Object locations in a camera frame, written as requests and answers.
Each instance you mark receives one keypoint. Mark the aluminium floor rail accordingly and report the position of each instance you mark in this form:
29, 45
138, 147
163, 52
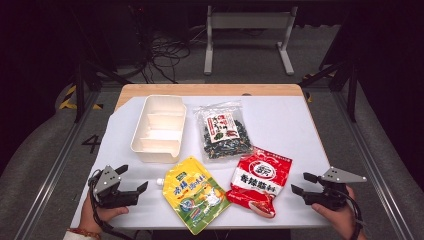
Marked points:
56, 166
373, 166

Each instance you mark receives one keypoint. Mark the red seasoning packet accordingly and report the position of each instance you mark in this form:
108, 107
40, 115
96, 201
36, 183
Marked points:
261, 181

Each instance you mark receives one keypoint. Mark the clear bag of dark snacks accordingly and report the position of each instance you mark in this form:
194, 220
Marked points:
225, 131

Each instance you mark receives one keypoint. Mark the yellow black hazard tape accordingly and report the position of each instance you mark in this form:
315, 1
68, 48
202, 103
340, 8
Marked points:
68, 100

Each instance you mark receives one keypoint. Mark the white divided plastic container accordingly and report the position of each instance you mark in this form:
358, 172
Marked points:
160, 133

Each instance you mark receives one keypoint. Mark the yellow spouted pouch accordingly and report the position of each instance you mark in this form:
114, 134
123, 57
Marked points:
195, 195

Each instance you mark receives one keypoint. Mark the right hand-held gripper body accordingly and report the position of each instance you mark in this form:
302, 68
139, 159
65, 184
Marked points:
330, 196

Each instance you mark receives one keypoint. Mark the black metal stand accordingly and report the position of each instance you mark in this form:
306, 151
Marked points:
351, 90
80, 90

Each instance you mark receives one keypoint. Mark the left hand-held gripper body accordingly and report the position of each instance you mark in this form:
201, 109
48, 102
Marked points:
108, 181

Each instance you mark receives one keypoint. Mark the white metal stand frame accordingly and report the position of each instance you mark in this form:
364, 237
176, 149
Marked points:
250, 20

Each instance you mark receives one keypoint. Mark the person's right hand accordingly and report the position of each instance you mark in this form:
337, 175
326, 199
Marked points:
341, 221

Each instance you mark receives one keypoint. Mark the white table sheet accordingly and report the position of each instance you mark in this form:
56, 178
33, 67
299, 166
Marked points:
283, 126

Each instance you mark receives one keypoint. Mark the person's left hand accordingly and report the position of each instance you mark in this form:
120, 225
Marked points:
91, 218

